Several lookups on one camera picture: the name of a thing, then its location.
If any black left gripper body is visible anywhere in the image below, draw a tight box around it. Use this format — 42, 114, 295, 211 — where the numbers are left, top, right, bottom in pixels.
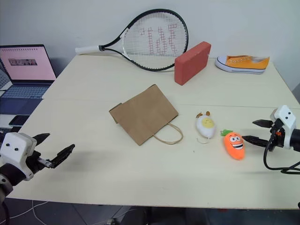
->
23, 150, 53, 175

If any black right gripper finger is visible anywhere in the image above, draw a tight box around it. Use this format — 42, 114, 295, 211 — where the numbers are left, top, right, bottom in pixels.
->
252, 119, 274, 129
241, 135, 270, 148

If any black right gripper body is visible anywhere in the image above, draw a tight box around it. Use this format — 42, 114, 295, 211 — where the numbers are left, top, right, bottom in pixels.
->
268, 119, 285, 152

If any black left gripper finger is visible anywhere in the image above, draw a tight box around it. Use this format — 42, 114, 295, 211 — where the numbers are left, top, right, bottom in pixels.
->
50, 143, 75, 169
31, 133, 51, 144

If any brown paper bag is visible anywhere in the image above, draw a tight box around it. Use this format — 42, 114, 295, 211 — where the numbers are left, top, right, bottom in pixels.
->
109, 84, 184, 146

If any orange carrot plush toy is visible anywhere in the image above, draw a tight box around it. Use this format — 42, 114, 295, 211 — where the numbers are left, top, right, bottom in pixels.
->
219, 128, 247, 161

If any black smartphone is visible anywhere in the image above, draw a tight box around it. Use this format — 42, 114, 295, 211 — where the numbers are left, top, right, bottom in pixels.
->
8, 114, 31, 128

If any white egg plush toy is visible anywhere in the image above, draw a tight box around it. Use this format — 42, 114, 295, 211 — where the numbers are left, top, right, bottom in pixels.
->
194, 111, 216, 144

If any orange canvas sneaker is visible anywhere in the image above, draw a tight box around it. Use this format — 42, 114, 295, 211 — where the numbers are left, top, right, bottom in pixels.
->
215, 55, 270, 75

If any white perforated panel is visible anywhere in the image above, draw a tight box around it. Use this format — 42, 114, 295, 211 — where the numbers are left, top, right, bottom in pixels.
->
0, 67, 12, 91

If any open laptop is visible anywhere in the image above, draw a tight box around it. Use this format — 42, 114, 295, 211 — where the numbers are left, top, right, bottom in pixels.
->
0, 44, 58, 100

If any red brick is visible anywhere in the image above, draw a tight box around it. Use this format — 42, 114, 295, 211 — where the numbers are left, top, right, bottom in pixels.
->
174, 41, 212, 86

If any black white tennis racket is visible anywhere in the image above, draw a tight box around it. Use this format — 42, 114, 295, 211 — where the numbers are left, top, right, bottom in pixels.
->
75, 8, 189, 72

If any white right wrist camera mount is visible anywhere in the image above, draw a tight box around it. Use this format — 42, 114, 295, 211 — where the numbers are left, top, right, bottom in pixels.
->
270, 105, 298, 150

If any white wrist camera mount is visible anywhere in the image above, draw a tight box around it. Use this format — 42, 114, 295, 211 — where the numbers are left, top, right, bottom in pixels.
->
270, 105, 298, 150
0, 132, 38, 181

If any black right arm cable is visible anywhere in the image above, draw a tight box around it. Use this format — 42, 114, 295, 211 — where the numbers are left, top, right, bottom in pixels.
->
263, 135, 300, 175

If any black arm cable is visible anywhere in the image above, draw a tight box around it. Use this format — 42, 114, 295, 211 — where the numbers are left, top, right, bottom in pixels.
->
263, 135, 300, 175
1, 202, 11, 225

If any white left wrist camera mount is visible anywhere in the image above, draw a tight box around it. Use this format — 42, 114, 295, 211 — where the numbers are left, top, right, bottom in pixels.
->
0, 132, 38, 181

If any white floor cable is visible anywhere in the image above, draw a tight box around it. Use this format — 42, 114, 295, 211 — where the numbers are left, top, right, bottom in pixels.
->
23, 200, 51, 225

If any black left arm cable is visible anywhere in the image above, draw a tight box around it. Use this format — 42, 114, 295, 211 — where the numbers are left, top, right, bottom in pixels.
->
1, 202, 11, 225

